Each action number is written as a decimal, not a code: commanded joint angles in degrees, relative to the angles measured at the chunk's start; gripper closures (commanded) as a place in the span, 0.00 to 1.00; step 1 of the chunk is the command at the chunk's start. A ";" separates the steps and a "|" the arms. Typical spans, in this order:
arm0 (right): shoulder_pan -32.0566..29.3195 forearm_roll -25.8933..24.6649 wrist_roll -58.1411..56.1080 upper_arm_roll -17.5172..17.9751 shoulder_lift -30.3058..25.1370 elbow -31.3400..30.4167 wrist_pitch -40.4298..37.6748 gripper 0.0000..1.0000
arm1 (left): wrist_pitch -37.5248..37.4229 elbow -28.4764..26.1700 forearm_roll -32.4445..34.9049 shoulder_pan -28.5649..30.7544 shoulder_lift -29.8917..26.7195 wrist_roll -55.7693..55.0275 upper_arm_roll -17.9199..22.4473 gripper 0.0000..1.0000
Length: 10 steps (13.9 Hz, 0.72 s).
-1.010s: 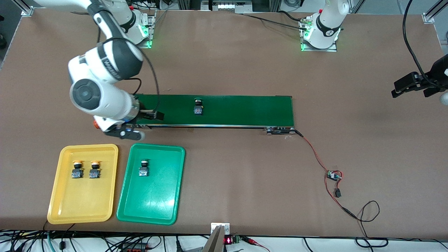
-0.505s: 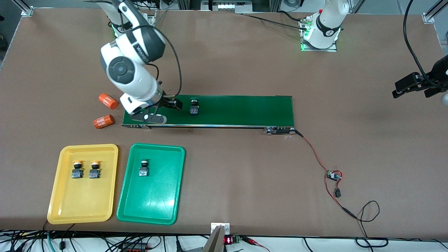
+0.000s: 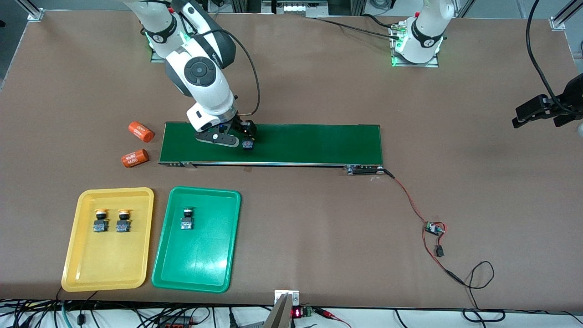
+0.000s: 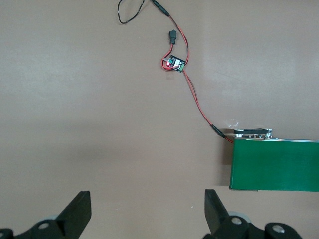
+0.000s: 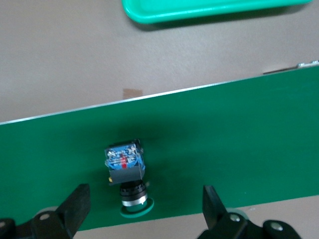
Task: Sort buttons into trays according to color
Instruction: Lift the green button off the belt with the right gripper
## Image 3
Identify orange cylinder with white print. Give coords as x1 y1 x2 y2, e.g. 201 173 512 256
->
128 121 155 143
121 149 150 169

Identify yellow push button switch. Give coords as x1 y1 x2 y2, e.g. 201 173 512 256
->
93 209 110 233
115 209 133 233

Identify green conveyor belt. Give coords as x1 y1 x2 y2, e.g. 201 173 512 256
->
158 122 387 176

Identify green plastic tray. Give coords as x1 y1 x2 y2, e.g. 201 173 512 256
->
151 186 241 293

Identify yellow plastic tray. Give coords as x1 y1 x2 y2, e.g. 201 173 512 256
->
61 187 154 292

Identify grey metal stand pole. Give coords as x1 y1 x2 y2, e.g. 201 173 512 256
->
263 294 292 328

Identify red alligator clip lead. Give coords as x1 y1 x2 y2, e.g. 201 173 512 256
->
314 307 352 328

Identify black red power strip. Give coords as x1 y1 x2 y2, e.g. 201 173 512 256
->
157 316 201 328

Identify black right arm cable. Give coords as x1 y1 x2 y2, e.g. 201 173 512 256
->
182 28 261 115

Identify aluminium frame post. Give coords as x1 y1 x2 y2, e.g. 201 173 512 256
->
550 0 583 31
15 0 44 21

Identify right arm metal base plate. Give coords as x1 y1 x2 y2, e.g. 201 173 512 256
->
150 20 203 63

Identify red black twisted wire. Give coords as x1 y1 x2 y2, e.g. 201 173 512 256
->
382 168 466 287

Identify black base power cable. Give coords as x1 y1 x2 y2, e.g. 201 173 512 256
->
314 14 404 39

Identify thin black looped cable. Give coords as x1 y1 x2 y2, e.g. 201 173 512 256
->
461 261 506 323

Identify silver metal clamp bracket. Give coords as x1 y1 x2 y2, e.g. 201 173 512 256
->
274 290 300 306

